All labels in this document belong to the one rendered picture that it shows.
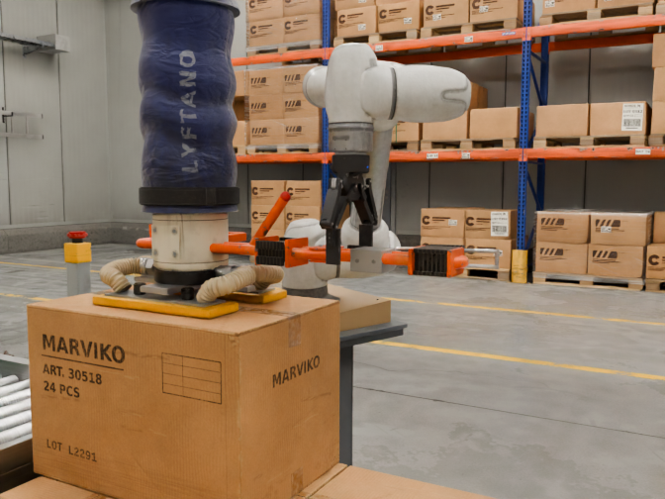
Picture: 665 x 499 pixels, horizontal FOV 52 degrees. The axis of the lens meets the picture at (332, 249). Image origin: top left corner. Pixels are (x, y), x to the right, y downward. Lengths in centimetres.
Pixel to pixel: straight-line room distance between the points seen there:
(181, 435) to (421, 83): 83
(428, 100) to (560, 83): 858
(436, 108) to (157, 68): 59
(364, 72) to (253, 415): 69
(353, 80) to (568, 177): 855
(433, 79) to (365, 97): 14
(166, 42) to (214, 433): 81
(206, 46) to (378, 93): 41
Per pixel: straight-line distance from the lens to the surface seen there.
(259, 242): 143
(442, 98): 137
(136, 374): 149
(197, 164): 150
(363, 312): 224
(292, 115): 985
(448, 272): 125
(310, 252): 139
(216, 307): 144
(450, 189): 1023
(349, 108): 133
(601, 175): 975
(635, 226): 835
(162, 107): 152
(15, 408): 232
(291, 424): 151
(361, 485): 163
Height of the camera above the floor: 123
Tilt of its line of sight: 6 degrees down
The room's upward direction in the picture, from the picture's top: straight up
